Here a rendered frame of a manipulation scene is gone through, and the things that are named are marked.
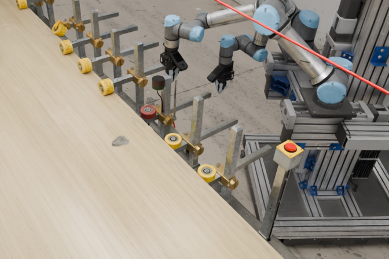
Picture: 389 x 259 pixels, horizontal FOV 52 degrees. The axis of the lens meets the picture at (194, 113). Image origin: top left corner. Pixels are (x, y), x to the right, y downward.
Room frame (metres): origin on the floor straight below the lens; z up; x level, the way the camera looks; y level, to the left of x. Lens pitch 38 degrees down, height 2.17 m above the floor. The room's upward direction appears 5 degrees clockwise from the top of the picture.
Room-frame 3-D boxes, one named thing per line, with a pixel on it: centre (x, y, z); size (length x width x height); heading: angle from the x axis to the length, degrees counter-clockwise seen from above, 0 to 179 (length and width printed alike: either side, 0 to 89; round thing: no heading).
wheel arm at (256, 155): (1.35, -0.22, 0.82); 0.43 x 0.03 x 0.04; 131
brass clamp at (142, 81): (1.84, 0.33, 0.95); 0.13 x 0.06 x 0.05; 41
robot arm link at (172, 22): (1.79, 0.14, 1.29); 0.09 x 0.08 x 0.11; 70
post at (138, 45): (1.82, 0.31, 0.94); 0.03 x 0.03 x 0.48; 41
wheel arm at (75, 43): (2.27, 0.62, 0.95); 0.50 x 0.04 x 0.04; 131
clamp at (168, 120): (1.65, 0.17, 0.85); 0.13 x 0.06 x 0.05; 41
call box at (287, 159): (1.06, -0.35, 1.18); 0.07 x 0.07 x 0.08; 41
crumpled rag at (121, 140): (1.36, 0.33, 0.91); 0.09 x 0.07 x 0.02; 124
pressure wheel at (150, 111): (1.61, 0.24, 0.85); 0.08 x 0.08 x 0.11
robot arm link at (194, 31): (1.77, 0.04, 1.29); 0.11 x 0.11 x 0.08; 70
